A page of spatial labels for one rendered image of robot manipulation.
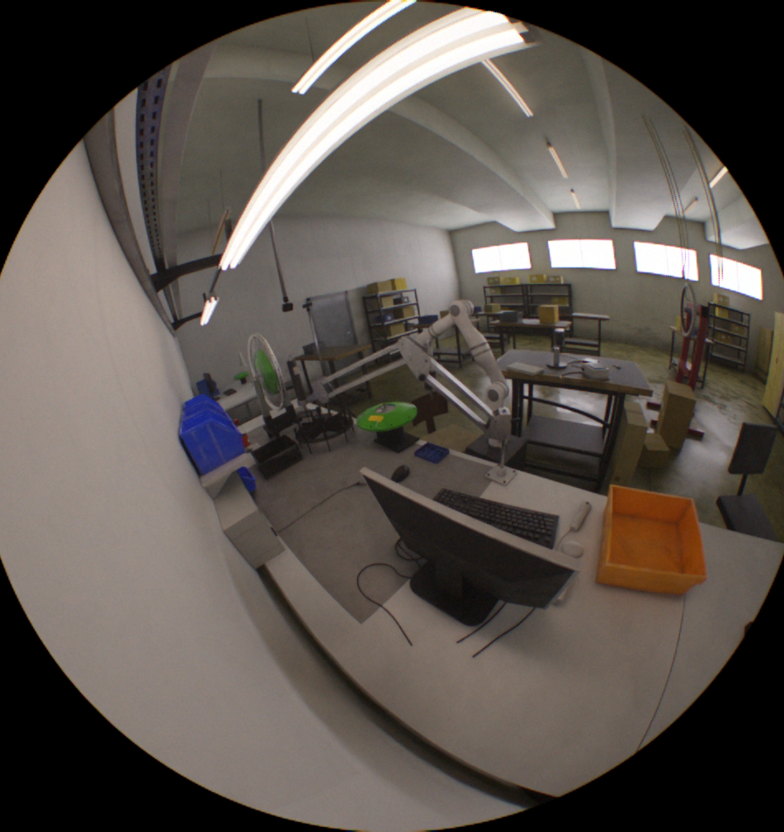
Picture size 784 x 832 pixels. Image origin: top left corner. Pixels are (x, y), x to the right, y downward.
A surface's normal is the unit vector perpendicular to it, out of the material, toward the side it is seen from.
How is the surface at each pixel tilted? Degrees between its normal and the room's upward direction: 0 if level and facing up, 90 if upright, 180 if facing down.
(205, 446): 92
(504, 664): 0
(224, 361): 90
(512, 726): 0
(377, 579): 0
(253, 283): 90
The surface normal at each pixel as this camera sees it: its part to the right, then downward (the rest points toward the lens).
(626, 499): -0.62, 0.37
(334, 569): -0.18, -0.89
